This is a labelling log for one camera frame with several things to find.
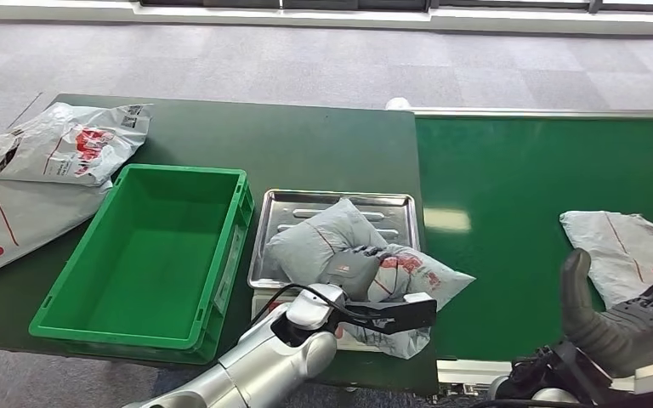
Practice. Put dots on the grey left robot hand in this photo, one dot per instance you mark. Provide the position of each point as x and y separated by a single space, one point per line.
354 273

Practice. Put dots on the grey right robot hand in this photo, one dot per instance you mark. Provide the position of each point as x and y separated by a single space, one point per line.
625 332

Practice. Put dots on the grey courier package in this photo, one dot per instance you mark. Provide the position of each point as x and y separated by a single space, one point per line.
619 248
315 242

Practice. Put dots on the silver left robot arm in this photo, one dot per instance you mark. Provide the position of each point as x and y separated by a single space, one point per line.
270 360

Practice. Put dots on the grey flat courier package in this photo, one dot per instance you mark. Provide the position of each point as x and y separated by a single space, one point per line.
619 248

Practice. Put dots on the green plastic basket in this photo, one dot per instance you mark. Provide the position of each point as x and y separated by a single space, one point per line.
157 264

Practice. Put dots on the electronic scale with steel tray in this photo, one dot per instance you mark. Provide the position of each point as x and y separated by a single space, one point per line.
281 211

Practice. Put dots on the white round roller cap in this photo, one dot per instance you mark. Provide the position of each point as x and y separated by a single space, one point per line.
397 103

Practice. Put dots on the white window sill ledge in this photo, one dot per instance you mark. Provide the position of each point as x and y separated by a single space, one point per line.
473 18

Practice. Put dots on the white printed courier bag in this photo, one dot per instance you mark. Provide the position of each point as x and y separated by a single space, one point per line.
62 146

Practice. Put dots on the large white red-lined courier bag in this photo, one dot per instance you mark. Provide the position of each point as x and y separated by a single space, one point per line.
17 219

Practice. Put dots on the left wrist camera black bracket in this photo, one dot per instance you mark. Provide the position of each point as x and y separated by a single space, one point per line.
400 315

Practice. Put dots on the green conveyor belt with frame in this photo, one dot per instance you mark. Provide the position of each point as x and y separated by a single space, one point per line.
501 186

